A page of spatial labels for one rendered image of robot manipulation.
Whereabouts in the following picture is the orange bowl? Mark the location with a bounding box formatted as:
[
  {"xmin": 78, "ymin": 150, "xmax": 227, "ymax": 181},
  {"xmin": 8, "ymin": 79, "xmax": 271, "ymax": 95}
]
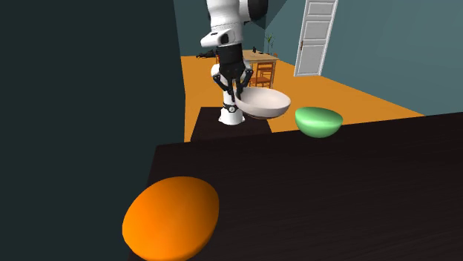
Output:
[{"xmin": 122, "ymin": 176, "xmax": 220, "ymax": 261}]

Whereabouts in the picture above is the wooden chair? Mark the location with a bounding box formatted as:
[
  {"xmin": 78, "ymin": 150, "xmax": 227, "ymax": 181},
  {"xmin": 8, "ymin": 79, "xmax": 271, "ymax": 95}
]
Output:
[{"xmin": 255, "ymin": 62, "xmax": 275, "ymax": 89}]

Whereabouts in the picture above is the wooden dining table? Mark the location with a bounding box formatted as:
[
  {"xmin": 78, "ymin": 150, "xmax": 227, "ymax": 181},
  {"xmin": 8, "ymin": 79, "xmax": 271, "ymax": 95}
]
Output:
[{"xmin": 242, "ymin": 50, "xmax": 280, "ymax": 90}]

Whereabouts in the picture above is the white panelled door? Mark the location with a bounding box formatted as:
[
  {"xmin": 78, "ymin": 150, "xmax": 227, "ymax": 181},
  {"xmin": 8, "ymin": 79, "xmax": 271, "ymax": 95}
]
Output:
[{"xmin": 293, "ymin": 0, "xmax": 339, "ymax": 78}]

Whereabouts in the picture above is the white bowl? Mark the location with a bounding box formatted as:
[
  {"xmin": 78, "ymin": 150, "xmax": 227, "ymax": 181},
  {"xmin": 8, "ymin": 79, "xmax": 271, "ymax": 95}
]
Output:
[{"xmin": 234, "ymin": 86, "xmax": 292, "ymax": 121}]

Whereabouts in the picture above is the green bowl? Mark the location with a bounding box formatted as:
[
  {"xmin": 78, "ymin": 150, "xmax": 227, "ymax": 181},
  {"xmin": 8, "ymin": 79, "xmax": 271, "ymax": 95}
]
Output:
[{"xmin": 295, "ymin": 106, "xmax": 344, "ymax": 139}]

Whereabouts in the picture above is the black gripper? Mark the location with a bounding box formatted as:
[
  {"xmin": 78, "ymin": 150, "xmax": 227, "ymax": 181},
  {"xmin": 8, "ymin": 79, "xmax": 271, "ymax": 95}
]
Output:
[{"xmin": 212, "ymin": 43, "xmax": 255, "ymax": 103}]

